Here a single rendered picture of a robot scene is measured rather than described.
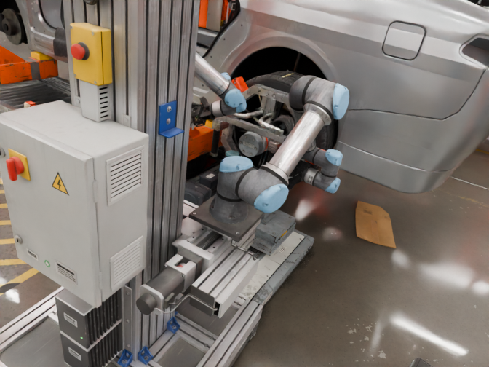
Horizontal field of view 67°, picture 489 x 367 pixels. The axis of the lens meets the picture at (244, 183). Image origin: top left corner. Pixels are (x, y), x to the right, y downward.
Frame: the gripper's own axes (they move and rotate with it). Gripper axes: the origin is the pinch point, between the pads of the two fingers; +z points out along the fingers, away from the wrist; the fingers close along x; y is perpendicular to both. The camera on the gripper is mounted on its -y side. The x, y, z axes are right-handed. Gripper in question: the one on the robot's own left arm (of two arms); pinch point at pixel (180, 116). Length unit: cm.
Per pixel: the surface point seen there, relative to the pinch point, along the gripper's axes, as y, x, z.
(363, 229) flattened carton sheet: -27, 167, -66
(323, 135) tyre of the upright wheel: -9, 40, -63
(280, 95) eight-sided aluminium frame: -18, 16, -46
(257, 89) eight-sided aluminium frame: -24.0, 12.3, -34.6
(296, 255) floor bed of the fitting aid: 20, 115, -28
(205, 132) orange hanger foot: -37, 44, 16
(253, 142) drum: 1.1, 26.2, -29.6
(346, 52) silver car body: -36, 13, -81
